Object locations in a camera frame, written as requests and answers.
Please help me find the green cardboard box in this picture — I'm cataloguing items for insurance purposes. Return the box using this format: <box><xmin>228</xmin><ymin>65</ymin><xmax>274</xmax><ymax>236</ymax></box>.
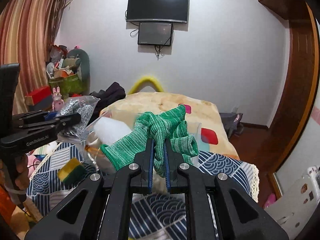
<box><xmin>48</xmin><ymin>74</ymin><xmax>88</xmax><ymax>99</ymax></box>

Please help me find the person's left hand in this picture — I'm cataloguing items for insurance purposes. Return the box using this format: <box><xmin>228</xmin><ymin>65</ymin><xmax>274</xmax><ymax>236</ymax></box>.
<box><xmin>0</xmin><ymin>154</ymin><xmax>29</xmax><ymax>190</ymax></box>

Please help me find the dark clothing pile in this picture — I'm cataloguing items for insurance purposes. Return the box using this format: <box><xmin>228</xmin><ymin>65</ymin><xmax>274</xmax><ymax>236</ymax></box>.
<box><xmin>88</xmin><ymin>82</ymin><xmax>126</xmax><ymax>124</ymax></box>

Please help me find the cream drawstring pouch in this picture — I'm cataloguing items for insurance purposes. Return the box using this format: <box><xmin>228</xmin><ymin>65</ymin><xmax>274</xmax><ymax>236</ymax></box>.
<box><xmin>85</xmin><ymin>131</ymin><xmax>110</xmax><ymax>172</ymax></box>

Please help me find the grey glove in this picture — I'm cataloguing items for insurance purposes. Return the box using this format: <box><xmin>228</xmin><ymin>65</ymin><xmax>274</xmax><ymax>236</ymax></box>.
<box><xmin>55</xmin><ymin>95</ymin><xmax>100</xmax><ymax>143</ymax></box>

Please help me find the blue patterned tablecloth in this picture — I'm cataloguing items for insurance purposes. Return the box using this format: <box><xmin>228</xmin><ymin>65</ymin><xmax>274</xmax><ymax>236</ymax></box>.
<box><xmin>26</xmin><ymin>141</ymin><xmax>259</xmax><ymax>240</ymax></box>

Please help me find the striped orange curtain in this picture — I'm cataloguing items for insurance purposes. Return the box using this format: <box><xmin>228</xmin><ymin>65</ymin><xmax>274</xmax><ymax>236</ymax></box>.
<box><xmin>1</xmin><ymin>0</ymin><xmax>67</xmax><ymax>114</ymax></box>

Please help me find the clear plastic storage box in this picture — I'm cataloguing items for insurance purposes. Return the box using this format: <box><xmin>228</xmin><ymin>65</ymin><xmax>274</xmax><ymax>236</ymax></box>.
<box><xmin>76</xmin><ymin>109</ymin><xmax>203</xmax><ymax>181</ymax></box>

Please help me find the grey-green plush toy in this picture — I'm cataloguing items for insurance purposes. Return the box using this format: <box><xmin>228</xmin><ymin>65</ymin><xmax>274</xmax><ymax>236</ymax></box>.
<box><xmin>63</xmin><ymin>49</ymin><xmax>90</xmax><ymax>82</ymax></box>

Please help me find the pink bunny toy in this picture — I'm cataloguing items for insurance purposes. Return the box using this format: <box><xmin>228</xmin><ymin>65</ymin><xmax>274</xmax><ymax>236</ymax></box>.
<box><xmin>52</xmin><ymin>87</ymin><xmax>64</xmax><ymax>111</ymax></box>

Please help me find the dark bag on floor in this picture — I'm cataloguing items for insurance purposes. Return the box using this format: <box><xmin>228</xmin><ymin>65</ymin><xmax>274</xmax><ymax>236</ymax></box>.
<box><xmin>219</xmin><ymin>113</ymin><xmax>244</xmax><ymax>139</ymax></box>

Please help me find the brown wooden door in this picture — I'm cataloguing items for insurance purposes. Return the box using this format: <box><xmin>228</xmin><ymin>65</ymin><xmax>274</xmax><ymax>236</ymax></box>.
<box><xmin>258</xmin><ymin>0</ymin><xmax>319</xmax><ymax>173</ymax></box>

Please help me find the yellow curved headboard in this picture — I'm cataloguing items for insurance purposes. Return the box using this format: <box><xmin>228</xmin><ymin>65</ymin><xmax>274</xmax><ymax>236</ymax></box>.
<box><xmin>128</xmin><ymin>75</ymin><xmax>164</xmax><ymax>94</ymax></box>

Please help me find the yellow and green sponge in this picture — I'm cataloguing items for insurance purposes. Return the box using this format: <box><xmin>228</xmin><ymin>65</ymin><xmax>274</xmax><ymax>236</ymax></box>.
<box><xmin>57</xmin><ymin>158</ymin><xmax>86</xmax><ymax>185</ymax></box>

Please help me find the red box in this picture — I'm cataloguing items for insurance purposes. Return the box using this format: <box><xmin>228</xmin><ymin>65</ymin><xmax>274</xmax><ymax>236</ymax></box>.
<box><xmin>24</xmin><ymin>86</ymin><xmax>52</xmax><ymax>106</ymax></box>

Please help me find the white sticker-covered appliance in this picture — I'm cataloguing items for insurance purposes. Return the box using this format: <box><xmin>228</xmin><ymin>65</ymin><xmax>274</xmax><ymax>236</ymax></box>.
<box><xmin>265</xmin><ymin>165</ymin><xmax>319</xmax><ymax>239</ymax></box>

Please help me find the small black wall monitor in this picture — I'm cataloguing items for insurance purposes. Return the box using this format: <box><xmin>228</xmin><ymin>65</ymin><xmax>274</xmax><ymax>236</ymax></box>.
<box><xmin>138</xmin><ymin>22</ymin><xmax>173</xmax><ymax>46</ymax></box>

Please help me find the black wall television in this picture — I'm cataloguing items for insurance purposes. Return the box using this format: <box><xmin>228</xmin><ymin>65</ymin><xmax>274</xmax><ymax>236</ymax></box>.
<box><xmin>126</xmin><ymin>0</ymin><xmax>189</xmax><ymax>23</ymax></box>

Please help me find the green knitted glove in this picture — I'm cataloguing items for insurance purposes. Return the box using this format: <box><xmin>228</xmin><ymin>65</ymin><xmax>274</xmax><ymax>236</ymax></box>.
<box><xmin>100</xmin><ymin>105</ymin><xmax>199</xmax><ymax>177</ymax></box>

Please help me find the white foam block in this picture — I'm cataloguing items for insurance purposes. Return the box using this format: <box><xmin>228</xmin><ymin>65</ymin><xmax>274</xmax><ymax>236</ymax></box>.
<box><xmin>93</xmin><ymin>116</ymin><xmax>132</xmax><ymax>146</ymax></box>

